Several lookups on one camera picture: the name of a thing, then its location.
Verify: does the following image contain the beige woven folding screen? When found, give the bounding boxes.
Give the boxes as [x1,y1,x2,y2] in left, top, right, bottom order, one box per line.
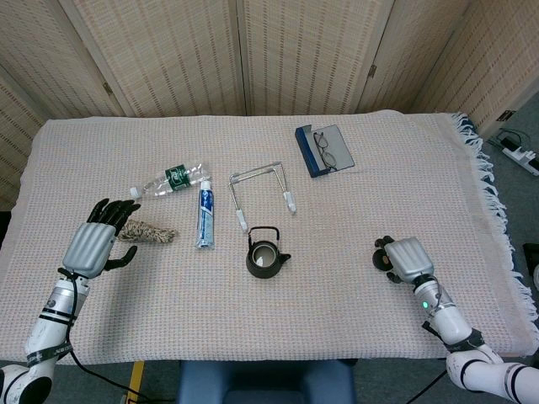
[0,0,539,211]

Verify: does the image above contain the pink waffle tablecloth with fringe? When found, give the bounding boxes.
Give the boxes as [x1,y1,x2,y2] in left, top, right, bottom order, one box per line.
[0,109,539,365]

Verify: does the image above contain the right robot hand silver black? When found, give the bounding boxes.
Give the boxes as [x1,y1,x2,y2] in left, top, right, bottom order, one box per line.
[372,236,435,285]

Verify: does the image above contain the blue white toothpaste tube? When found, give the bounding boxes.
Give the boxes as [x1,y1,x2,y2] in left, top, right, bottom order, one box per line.
[194,180,216,252]

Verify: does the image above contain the clear plastic water bottle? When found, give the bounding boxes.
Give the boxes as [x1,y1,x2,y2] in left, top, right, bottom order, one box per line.
[129,162,211,200]

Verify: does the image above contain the black teapot lid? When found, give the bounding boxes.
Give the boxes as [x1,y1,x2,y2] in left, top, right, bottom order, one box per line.
[371,248,392,271]

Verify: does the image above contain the white power strip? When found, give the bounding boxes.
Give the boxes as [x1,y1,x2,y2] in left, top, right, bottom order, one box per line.
[496,130,539,177]

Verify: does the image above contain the blue glasses case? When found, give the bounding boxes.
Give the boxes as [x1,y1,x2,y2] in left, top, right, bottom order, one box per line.
[295,124,355,178]

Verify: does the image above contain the black frame eyeglasses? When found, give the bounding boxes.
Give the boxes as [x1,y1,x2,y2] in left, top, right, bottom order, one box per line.
[312,131,338,172]

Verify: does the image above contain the braided rope bundle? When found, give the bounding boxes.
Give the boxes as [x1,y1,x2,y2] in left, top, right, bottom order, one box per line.
[116,218,177,246]

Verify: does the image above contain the blue chair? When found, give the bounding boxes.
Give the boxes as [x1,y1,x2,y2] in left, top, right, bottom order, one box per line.
[176,359,357,404]

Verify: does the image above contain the black teapot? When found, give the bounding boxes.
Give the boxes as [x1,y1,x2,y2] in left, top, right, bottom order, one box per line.
[245,226,292,279]

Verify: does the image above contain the yellow floor tape strip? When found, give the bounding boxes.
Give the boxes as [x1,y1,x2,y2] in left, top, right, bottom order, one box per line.
[125,360,146,404]

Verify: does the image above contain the metal wire hook rack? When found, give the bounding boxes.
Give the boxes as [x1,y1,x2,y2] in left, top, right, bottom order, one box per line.
[228,161,298,234]

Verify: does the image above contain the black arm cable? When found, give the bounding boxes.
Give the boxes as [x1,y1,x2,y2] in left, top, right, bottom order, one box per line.
[62,268,174,404]

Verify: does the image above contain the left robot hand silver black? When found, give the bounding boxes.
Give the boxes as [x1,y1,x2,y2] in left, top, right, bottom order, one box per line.
[61,198,142,279]

